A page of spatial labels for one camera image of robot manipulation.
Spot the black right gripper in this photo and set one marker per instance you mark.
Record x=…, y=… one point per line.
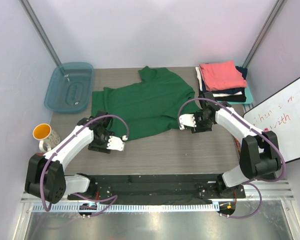
x=199, y=128

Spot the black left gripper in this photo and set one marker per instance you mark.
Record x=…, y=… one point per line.
x=92, y=146

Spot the green t shirt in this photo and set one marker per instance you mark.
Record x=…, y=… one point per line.
x=147, y=108

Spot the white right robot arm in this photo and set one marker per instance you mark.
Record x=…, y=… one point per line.
x=259, y=150

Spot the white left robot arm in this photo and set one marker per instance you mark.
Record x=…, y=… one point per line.
x=45, y=176

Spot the folded coral t shirt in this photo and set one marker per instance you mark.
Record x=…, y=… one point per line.
x=220, y=76

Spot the teal plastic tray lid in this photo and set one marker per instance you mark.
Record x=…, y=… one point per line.
x=246, y=98

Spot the folded white t shirt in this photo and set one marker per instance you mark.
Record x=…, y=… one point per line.
x=201, y=83

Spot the white floral mug orange inside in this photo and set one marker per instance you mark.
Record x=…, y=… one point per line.
x=46, y=136

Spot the teal translucent plastic bin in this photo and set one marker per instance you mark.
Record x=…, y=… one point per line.
x=70, y=88

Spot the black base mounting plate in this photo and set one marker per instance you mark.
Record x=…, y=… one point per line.
x=161, y=189

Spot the folded navy t shirt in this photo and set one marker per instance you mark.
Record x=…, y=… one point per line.
x=236, y=87

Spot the red brown block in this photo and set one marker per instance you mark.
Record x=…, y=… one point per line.
x=39, y=153

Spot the white whiteboard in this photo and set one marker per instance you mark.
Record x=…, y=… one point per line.
x=280, y=113

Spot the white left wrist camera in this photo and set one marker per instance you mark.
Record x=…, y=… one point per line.
x=116, y=143

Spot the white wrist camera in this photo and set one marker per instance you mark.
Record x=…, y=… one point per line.
x=116, y=143
x=187, y=120

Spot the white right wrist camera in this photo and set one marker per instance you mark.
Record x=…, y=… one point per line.
x=187, y=120

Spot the white slotted cable duct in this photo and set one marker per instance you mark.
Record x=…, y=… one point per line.
x=89, y=207

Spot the aluminium extrusion rail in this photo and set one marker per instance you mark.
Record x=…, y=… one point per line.
x=270, y=192

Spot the right aluminium corner post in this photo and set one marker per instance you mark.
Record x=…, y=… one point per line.
x=270, y=20

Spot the aluminium corner post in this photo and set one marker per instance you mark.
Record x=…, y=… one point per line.
x=40, y=31
x=270, y=20

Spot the left aluminium corner post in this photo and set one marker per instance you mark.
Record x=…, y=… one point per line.
x=40, y=31

